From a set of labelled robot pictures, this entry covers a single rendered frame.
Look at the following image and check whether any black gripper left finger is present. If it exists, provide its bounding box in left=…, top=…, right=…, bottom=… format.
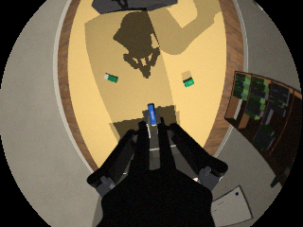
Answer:
left=87, top=110, right=151, bottom=205

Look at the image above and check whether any blue aa battery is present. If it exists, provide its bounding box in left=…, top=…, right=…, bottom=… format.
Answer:
left=148, top=103, right=156, bottom=126

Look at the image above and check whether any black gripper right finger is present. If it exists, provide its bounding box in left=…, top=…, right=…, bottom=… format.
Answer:
left=155, top=108, right=228, bottom=203

